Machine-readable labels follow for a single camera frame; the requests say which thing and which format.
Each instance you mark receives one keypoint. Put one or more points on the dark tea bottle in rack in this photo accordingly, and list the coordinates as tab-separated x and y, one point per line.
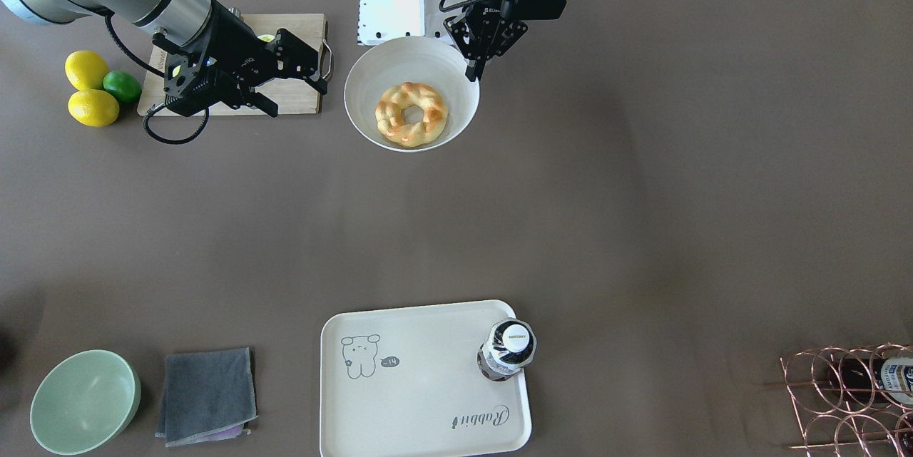
877	381

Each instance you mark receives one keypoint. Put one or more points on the grey folded cloth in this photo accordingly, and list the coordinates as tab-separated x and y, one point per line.
207	396

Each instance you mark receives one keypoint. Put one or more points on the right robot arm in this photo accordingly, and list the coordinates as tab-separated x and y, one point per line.
181	18

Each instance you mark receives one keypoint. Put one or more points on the braided donut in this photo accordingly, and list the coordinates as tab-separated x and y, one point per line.
411	114

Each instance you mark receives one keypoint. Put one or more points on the dark tea bottle on tray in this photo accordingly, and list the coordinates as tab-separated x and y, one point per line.
510	346

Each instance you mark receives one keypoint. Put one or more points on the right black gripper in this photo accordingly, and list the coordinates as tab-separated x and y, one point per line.
233	41

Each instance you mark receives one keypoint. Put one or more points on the yellow lemon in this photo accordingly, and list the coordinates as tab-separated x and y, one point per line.
94	108
86	70

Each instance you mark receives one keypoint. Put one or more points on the green lime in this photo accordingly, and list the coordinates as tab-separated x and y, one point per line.
122	86

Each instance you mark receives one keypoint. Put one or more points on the wooden cutting board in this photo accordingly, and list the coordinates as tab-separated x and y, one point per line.
293	97

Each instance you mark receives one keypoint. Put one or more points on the copper wire bottle rack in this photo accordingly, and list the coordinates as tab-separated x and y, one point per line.
830	423

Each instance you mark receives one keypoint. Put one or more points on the white plate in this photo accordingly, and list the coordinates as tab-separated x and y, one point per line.
418	59

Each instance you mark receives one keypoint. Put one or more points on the cream rabbit tray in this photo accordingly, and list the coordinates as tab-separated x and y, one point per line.
405	382

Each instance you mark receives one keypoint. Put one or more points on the green bowl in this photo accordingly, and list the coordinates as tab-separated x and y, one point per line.
83	402

